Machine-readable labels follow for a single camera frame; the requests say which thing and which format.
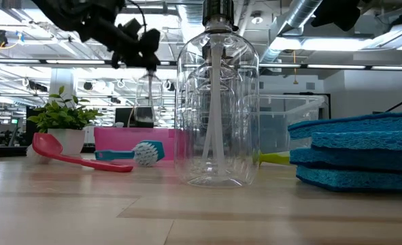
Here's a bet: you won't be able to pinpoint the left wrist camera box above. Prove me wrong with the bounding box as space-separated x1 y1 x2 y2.
118 18 143 39

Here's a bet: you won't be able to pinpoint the yellow ceiling pendant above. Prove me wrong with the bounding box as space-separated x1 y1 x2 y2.
291 50 299 85

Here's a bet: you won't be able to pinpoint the red plastic spoon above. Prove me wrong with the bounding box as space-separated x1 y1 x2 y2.
31 132 135 174

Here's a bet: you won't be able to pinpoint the blue dish brush white bristles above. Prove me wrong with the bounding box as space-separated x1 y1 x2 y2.
94 140 166 168

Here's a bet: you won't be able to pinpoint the large clear plastic bin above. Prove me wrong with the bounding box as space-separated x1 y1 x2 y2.
258 94 326 154

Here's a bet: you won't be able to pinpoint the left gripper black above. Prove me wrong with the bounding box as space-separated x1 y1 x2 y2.
81 0 161 71

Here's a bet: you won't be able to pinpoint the green plant in white pot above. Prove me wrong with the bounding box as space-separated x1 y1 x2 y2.
27 84 103 158

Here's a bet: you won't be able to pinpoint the lime green dish wand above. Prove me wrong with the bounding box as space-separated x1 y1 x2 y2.
253 150 292 167

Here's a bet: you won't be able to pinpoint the silver ventilation duct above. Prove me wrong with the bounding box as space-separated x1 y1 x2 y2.
260 0 324 64

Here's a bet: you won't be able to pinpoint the clear plastic pump bottle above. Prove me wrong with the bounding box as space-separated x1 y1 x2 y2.
133 67 165 124
173 0 262 189
184 63 244 178

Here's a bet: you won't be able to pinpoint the black computer monitor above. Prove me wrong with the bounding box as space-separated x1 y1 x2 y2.
114 107 154 129

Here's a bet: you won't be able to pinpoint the pink plastic bin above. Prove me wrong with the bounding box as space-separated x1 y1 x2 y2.
93 127 185 161

